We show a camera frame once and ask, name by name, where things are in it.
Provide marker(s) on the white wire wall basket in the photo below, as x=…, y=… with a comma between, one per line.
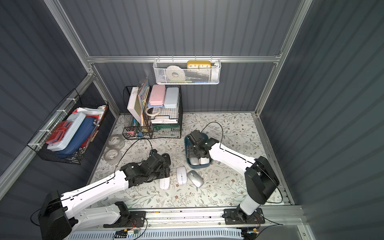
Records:
x=193, y=76

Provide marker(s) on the clear tape roll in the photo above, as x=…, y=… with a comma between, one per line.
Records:
x=112, y=156
x=116, y=142

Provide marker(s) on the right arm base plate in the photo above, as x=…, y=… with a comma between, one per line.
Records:
x=238, y=217

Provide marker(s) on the tape roll on organizer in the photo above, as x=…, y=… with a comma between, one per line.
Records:
x=153, y=111

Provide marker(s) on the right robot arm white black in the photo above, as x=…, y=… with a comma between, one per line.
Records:
x=260, y=178

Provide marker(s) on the black wire desk organizer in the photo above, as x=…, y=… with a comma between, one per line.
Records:
x=168, y=124

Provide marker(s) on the pink pencil case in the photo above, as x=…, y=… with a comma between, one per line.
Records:
x=157, y=96

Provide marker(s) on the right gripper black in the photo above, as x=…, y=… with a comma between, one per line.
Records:
x=195, y=147

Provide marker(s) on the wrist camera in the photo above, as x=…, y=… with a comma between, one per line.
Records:
x=196, y=138
x=155, y=161

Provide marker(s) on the white ergonomic mouse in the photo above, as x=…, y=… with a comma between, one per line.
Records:
x=204, y=161

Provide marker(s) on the black wire side basket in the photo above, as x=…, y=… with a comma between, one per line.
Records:
x=92, y=105

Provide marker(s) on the aluminium front rail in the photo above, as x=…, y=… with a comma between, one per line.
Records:
x=200, y=222

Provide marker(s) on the white Lecoo wireless mouse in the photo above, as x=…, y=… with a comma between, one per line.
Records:
x=165, y=183

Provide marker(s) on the navy blue pouch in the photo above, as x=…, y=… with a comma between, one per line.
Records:
x=82, y=134

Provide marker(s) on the silver wireless mouse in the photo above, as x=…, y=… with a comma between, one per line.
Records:
x=195, y=178

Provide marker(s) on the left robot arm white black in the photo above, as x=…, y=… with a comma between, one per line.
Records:
x=63, y=214

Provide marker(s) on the yellow clock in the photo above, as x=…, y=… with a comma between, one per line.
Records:
x=195, y=64

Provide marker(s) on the white book upright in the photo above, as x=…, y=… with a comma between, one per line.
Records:
x=134, y=106

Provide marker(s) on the clear tape roll upper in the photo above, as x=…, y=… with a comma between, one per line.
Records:
x=116, y=142

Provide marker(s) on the white plastic case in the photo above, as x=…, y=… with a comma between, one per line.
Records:
x=76, y=119

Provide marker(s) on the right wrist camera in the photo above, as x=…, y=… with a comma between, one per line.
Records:
x=196, y=138

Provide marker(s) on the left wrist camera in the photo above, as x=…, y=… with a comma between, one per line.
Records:
x=155, y=161

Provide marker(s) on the red wallet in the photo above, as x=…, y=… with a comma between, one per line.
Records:
x=59, y=132

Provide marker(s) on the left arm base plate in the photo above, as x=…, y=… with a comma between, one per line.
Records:
x=131, y=220

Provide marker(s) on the teal plastic storage box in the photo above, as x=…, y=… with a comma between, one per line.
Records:
x=187, y=145

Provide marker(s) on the clear tape roll lower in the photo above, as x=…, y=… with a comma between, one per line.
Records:
x=112, y=156

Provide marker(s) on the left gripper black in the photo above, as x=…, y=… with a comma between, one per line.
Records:
x=163, y=167

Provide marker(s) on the white tape roll in basket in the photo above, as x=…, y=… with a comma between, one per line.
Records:
x=175, y=74

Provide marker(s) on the light blue pencil case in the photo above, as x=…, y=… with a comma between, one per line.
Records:
x=171, y=98

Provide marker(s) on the silver ergonomic mouse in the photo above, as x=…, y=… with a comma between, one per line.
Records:
x=194, y=161

